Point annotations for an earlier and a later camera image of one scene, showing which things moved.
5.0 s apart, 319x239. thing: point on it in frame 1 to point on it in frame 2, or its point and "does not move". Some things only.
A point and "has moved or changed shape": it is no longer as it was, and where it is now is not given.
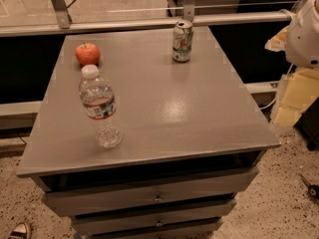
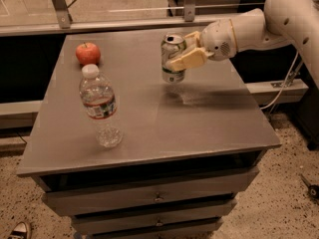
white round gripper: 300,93 to 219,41
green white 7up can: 182,41 has moved or changed shape
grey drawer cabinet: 192,139 does not move
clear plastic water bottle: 99,102 does not move
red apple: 87,54 does not move
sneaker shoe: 19,231 does not move
